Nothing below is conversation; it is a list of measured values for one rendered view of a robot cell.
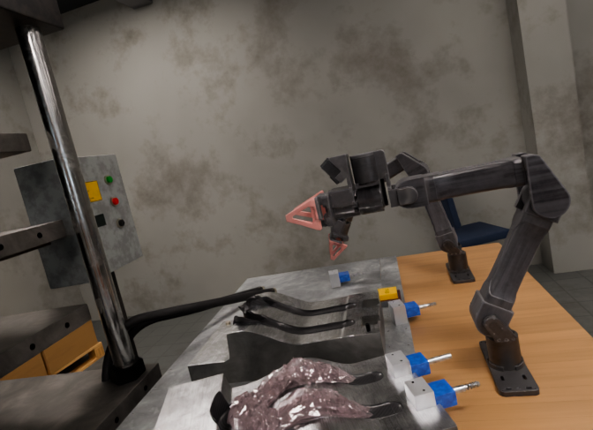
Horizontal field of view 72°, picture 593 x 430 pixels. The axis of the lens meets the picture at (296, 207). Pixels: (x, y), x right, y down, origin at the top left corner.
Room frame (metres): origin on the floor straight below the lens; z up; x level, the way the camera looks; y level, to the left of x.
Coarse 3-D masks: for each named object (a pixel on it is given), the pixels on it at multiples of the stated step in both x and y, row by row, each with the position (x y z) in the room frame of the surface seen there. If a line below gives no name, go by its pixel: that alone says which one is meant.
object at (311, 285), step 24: (360, 264) 1.72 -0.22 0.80; (384, 264) 1.65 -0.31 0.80; (240, 288) 1.76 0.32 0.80; (288, 288) 1.62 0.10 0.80; (312, 288) 1.55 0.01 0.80; (336, 288) 1.49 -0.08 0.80; (360, 288) 1.44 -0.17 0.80; (240, 312) 1.46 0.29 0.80; (384, 312) 1.19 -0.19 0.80; (408, 336) 1.01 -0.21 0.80; (168, 384) 1.04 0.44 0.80; (240, 384) 0.96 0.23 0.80; (144, 408) 0.95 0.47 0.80
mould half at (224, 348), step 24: (264, 312) 1.07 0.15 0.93; (336, 312) 1.07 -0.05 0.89; (360, 312) 1.02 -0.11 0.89; (216, 336) 1.14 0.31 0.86; (240, 336) 0.96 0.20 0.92; (264, 336) 0.95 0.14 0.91; (288, 336) 0.97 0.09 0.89; (312, 336) 0.95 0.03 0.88; (336, 336) 0.92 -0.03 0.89; (360, 336) 0.90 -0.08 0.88; (384, 336) 1.01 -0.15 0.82; (192, 360) 1.02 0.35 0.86; (216, 360) 0.99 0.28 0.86; (240, 360) 0.97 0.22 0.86; (264, 360) 0.95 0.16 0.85; (288, 360) 0.94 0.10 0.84; (336, 360) 0.91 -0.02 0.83; (360, 360) 0.90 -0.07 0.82
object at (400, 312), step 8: (392, 304) 1.11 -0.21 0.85; (400, 304) 1.10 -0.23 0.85; (408, 304) 1.12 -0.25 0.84; (416, 304) 1.11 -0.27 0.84; (424, 304) 1.11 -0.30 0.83; (432, 304) 1.11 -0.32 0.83; (392, 312) 1.10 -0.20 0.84; (400, 312) 1.09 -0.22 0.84; (408, 312) 1.09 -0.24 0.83; (416, 312) 1.09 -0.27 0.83; (392, 320) 1.12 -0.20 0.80; (400, 320) 1.09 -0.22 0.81
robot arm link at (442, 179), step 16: (496, 160) 0.80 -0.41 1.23; (512, 160) 0.76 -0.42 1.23; (528, 160) 0.74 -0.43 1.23; (416, 176) 0.84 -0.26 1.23; (432, 176) 0.80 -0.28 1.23; (448, 176) 0.79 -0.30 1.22; (464, 176) 0.79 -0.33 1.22; (480, 176) 0.78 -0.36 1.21; (496, 176) 0.77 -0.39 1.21; (512, 176) 0.76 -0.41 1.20; (528, 176) 0.74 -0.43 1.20; (544, 176) 0.73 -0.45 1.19; (432, 192) 0.79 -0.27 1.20; (448, 192) 0.79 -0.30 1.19; (464, 192) 0.79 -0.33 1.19; (544, 192) 0.73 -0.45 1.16; (560, 192) 0.72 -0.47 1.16; (544, 208) 0.73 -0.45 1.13; (560, 208) 0.73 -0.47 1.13
